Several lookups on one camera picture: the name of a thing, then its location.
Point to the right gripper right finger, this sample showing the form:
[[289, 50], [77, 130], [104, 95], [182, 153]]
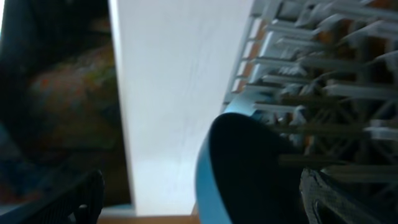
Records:
[[327, 201]]

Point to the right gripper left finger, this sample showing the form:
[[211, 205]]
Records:
[[79, 202]]

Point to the dark blue plate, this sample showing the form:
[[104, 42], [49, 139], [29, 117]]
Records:
[[238, 178]]

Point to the light blue cup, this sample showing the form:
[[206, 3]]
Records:
[[244, 102]]

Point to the grey dishwasher rack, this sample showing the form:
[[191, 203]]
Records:
[[331, 68]]

